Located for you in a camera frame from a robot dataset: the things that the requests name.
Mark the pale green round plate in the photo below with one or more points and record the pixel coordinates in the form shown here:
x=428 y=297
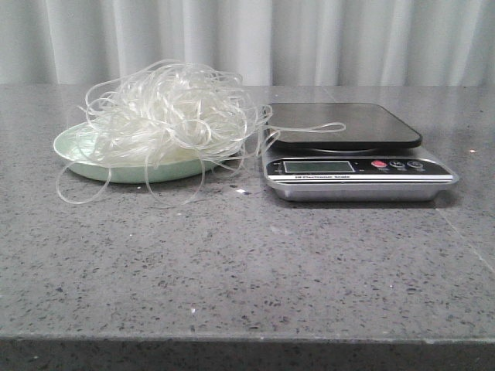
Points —
x=142 y=151

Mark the translucent white vermicelli bundle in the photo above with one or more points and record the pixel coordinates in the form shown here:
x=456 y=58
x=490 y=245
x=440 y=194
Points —
x=172 y=91

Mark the black silver kitchen scale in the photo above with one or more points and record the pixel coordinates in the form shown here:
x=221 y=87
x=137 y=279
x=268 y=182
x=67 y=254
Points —
x=348 y=152

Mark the white pleated curtain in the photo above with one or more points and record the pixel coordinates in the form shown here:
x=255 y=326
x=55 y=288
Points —
x=331 y=43

